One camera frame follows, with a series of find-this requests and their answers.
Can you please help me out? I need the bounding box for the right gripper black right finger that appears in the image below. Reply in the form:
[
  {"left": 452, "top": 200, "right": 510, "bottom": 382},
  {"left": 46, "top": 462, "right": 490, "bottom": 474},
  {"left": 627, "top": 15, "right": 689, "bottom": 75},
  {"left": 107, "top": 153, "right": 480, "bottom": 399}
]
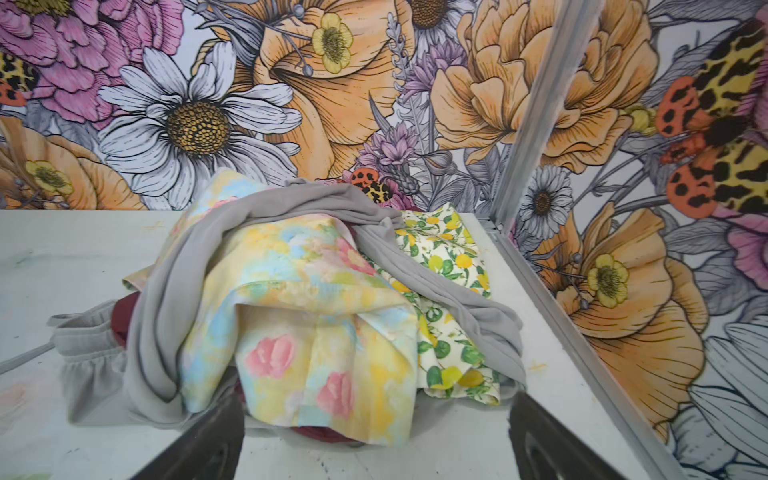
[{"left": 508, "top": 392, "right": 624, "bottom": 480}]

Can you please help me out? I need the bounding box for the lemon print cloth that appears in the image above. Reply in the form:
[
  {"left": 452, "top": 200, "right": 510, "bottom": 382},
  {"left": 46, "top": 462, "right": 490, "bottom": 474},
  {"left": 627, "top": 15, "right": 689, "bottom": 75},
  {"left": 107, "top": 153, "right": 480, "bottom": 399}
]
[{"left": 368, "top": 203, "right": 501, "bottom": 406}]

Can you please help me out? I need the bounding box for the aluminium table edge rail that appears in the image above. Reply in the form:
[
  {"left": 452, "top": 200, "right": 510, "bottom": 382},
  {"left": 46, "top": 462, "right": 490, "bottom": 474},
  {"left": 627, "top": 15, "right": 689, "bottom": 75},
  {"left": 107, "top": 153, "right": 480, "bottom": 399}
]
[{"left": 464, "top": 214, "right": 685, "bottom": 479}]

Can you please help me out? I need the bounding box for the pastel floral watercolour cloth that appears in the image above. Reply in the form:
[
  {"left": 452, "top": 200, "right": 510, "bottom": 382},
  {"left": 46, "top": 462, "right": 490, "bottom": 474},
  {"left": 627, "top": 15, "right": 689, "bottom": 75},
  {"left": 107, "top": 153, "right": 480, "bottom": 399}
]
[{"left": 125, "top": 170, "right": 419, "bottom": 446}]

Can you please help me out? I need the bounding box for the grey cloth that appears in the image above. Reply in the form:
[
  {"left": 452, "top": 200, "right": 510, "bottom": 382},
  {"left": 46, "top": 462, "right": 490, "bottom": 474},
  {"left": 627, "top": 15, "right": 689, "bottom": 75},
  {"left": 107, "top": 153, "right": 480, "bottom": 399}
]
[{"left": 50, "top": 172, "right": 526, "bottom": 444}]

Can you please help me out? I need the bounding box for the aluminium corner post right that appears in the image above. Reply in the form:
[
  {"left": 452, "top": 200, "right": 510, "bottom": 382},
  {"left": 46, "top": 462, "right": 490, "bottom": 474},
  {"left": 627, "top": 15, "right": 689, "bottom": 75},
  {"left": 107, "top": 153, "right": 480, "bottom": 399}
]
[{"left": 490, "top": 1, "right": 604, "bottom": 238}]

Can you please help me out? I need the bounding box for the maroon cloth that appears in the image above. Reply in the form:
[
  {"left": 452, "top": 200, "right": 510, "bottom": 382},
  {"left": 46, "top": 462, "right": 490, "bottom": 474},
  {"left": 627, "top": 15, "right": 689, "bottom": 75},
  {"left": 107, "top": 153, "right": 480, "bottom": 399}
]
[{"left": 110, "top": 292, "right": 360, "bottom": 446}]

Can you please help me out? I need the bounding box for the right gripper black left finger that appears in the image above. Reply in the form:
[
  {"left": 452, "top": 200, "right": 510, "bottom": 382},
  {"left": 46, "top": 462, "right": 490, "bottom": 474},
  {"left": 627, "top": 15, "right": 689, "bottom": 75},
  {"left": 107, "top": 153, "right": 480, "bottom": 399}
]
[{"left": 132, "top": 393, "right": 245, "bottom": 480}]

